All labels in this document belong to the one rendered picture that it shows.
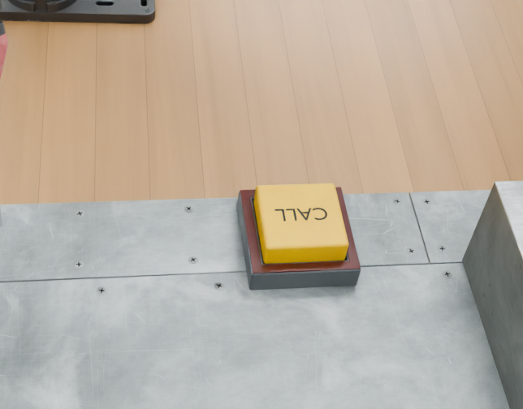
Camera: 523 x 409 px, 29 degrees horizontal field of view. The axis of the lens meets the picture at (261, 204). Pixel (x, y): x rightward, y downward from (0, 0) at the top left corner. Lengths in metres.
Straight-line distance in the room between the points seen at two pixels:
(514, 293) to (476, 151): 0.21
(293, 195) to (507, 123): 0.24
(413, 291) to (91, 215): 0.25
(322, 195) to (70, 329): 0.20
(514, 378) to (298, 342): 0.15
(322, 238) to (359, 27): 0.29
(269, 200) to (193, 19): 0.26
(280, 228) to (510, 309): 0.17
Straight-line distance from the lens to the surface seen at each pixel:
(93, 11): 0.93
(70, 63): 0.89
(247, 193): 0.76
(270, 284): 0.73
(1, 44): 0.57
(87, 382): 0.69
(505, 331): 0.72
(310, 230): 0.73
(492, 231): 0.73
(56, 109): 0.85
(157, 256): 0.75
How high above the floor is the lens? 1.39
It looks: 49 degrees down
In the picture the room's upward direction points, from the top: 9 degrees clockwise
